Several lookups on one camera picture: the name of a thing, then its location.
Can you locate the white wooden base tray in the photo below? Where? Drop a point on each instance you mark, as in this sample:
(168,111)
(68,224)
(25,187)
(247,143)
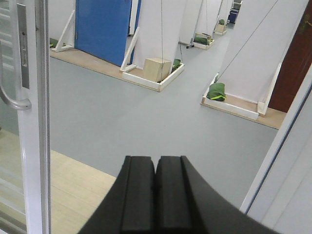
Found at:
(243,108)

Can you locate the blue door panel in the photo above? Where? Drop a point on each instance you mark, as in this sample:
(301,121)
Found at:
(101,28)

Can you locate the wooden box in far tray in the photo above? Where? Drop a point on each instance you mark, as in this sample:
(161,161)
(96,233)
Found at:
(156,69)

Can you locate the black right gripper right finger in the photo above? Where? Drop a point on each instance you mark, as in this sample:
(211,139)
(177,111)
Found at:
(187,204)

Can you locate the white far base tray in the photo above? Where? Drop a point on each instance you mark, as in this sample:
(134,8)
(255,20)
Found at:
(138,79)

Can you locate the wooden base platform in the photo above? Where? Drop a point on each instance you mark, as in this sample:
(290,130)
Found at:
(76,189)

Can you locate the dark red wooden door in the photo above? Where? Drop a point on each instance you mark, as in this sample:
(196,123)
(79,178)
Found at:
(295,65)

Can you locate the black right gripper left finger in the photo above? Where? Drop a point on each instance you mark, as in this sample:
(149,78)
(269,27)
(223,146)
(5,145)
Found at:
(128,207)

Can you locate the green sandbag in tray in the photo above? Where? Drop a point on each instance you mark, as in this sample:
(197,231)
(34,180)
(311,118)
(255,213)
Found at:
(216,92)

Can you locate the white framed transparent sliding door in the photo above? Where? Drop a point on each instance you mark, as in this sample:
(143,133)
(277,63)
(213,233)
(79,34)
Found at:
(33,125)

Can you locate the silver door handle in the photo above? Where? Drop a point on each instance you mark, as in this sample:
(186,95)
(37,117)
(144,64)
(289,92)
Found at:
(14,50)

